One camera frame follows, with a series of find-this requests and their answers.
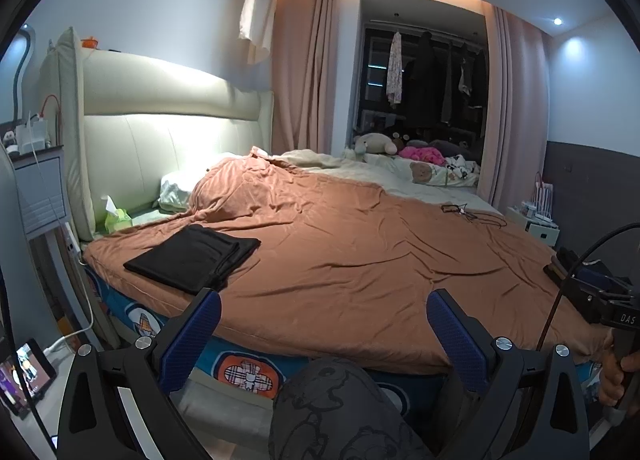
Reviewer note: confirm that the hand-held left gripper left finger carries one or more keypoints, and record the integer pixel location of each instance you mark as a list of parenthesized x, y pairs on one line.
[(192, 340)]

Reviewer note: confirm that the white nightstand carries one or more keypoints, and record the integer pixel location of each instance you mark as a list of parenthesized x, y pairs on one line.
[(542, 232)]

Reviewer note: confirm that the person's leg in grey pants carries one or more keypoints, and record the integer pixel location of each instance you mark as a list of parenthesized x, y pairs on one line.
[(340, 415)]

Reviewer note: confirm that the white pillow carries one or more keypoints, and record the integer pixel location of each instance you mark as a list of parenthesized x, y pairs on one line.
[(180, 187)]

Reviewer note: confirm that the person's right hand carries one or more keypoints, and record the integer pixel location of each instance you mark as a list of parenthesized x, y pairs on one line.
[(607, 380)]

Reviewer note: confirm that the brown plush toy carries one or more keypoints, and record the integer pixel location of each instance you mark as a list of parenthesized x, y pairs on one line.
[(399, 142)]

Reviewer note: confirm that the orange-brown blanket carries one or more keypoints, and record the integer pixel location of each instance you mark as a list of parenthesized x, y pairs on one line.
[(350, 265)]

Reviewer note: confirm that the white hanging shirt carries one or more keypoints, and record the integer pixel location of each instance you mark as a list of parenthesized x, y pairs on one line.
[(257, 9)]

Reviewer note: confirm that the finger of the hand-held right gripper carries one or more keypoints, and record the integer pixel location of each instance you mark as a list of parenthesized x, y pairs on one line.
[(600, 290)]

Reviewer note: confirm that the blue printed bedsheet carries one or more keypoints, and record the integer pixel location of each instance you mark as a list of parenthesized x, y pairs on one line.
[(240, 370)]

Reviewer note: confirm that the black and white print cloth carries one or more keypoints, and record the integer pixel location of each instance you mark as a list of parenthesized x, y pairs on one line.
[(460, 165)]

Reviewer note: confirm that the dark hanging coat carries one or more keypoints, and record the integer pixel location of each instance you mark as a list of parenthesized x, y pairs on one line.
[(422, 79)]

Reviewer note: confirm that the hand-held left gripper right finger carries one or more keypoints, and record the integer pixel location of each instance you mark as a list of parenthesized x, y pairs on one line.
[(456, 340)]

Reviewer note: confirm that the floral hanging garment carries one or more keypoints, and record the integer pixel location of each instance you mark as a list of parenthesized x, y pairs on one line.
[(394, 69)]

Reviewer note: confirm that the grey hanging garment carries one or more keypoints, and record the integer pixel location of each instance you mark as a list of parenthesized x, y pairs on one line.
[(466, 77)]

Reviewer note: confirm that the white plastic box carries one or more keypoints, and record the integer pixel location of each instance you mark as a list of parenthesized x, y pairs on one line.
[(32, 132)]

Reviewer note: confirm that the cream duvet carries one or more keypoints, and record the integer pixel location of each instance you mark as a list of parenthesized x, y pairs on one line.
[(340, 167)]

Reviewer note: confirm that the pink curtain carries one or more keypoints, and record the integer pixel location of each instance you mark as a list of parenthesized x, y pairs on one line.
[(300, 74), (510, 114)]

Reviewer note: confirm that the small panda figure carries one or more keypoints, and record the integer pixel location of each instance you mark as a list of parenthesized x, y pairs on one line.
[(9, 138)]

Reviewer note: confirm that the cream padded headboard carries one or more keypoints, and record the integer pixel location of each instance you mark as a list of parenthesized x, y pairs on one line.
[(150, 139)]

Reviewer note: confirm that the cream bear print quilt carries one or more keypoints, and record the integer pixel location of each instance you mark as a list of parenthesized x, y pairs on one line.
[(420, 172)]

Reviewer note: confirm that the green tissue box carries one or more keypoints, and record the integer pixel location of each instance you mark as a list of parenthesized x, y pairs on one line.
[(117, 221)]

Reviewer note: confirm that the stack of folded clothes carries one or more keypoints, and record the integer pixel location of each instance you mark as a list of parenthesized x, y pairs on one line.
[(562, 265)]

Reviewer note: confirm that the small orange object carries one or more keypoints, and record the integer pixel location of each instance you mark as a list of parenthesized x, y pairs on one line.
[(89, 43)]

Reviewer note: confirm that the black T-shirt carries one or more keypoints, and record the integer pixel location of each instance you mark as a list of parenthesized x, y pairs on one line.
[(190, 255)]

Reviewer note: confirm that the tablet with lit screen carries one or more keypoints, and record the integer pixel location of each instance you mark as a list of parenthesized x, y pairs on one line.
[(25, 375)]

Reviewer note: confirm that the grey bedside cabinet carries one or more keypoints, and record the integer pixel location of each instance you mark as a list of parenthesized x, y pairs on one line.
[(40, 195)]

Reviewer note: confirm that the white plush toy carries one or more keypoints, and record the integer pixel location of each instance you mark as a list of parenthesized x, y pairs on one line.
[(375, 142)]

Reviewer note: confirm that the pink plush toy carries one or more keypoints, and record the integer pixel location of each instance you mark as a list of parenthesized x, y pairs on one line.
[(422, 154)]

